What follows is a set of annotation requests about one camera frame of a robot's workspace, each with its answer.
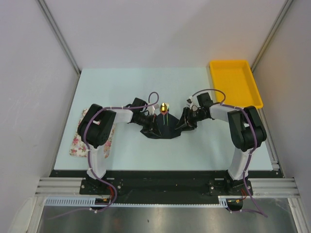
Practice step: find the yellow plastic bin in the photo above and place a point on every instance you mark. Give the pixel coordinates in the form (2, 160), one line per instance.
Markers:
(235, 79)

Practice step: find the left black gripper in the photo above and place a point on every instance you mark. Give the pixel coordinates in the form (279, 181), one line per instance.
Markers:
(152, 125)

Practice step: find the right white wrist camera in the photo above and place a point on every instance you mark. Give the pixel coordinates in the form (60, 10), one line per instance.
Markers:
(191, 104)

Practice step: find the floral pattern tray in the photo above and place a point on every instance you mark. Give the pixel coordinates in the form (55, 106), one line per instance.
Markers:
(78, 148)

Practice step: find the iridescent rainbow fork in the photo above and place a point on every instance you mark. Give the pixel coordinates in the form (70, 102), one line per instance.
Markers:
(168, 114)

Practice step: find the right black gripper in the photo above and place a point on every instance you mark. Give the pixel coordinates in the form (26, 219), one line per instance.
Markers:
(188, 119)

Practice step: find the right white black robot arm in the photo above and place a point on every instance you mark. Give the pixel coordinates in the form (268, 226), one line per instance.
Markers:
(247, 131)

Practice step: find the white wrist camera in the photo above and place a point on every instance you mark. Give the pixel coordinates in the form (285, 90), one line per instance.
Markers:
(151, 109)
(191, 104)

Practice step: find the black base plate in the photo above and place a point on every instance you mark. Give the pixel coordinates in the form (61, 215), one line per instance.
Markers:
(157, 187)

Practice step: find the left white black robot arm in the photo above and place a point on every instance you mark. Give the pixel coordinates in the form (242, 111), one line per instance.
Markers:
(97, 124)

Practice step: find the aluminium frame rail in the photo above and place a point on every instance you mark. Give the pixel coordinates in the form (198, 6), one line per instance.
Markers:
(58, 187)

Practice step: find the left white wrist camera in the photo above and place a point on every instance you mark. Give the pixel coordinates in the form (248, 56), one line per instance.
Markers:
(151, 109)

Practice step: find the white slotted cable duct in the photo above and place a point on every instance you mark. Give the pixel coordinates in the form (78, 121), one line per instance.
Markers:
(70, 201)

